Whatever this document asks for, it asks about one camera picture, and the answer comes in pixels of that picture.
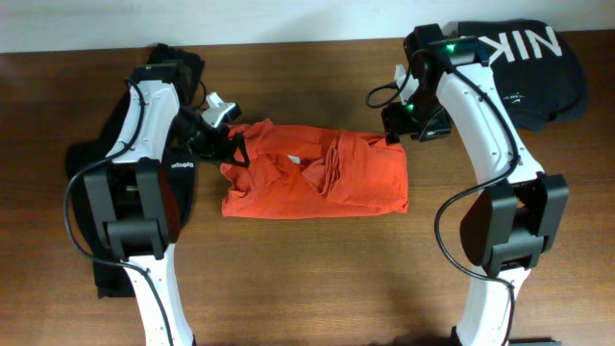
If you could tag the red soccer t-shirt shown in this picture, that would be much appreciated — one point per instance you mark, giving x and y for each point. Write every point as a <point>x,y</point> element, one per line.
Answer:
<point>302,172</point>

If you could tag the folded black Nike shirt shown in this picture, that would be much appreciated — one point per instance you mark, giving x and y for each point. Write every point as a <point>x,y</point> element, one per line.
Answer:
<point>538,76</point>

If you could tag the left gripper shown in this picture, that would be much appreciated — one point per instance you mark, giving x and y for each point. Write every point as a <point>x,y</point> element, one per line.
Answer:
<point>214,150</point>

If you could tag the black athletic shirt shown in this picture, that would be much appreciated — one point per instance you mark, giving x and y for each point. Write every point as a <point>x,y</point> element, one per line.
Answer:
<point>113,281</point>

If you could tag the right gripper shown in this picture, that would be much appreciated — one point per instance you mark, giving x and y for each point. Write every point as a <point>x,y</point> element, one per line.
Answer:
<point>395,124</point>

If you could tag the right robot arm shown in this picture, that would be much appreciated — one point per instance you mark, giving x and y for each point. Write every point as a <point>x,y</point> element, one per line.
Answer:
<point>495,231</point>

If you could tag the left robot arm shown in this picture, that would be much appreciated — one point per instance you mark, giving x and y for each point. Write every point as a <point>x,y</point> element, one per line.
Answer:
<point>135,211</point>

